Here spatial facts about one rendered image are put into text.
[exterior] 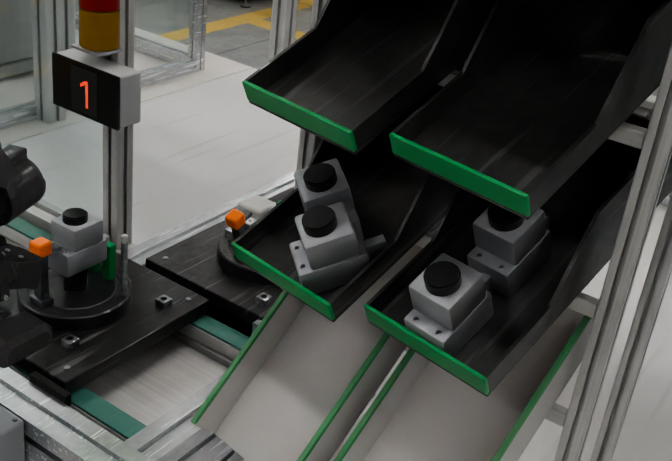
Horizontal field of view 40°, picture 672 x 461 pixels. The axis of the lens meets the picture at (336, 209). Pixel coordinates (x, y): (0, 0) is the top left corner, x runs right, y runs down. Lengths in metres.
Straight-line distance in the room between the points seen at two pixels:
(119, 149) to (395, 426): 0.58
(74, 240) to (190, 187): 0.64
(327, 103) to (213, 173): 1.05
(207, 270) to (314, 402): 0.40
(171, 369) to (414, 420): 0.39
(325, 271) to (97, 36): 0.51
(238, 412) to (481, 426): 0.25
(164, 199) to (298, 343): 0.79
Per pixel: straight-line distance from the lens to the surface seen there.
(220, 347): 1.20
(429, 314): 0.76
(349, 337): 0.95
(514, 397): 0.89
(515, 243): 0.78
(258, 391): 0.98
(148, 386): 1.17
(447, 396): 0.91
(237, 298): 1.23
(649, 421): 1.37
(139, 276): 1.27
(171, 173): 1.82
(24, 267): 0.98
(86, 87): 1.23
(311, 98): 0.80
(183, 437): 1.03
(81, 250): 1.17
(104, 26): 1.20
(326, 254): 0.80
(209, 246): 1.35
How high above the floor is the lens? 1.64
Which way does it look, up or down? 27 degrees down
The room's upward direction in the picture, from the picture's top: 7 degrees clockwise
